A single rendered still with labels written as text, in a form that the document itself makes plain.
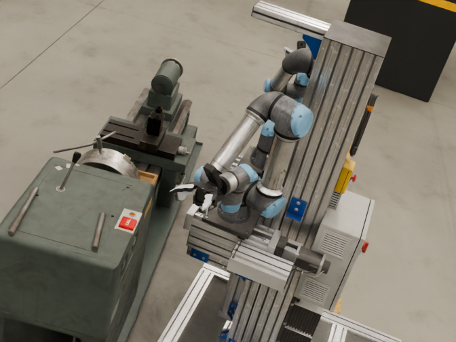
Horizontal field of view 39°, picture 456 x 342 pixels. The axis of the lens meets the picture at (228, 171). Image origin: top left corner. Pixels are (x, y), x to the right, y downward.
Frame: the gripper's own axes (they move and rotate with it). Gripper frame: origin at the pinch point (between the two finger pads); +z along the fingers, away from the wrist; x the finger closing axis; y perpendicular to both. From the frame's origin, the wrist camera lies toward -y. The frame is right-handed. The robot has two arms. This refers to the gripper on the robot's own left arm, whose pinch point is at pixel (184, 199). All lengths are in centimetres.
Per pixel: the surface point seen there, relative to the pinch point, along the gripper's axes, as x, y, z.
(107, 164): 68, 25, -26
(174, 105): 130, 49, -135
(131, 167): 66, 30, -37
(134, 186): 48, 26, -22
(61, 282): 35, 43, 26
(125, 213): 36.9, 27.7, -7.6
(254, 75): 249, 125, -389
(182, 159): 85, 54, -95
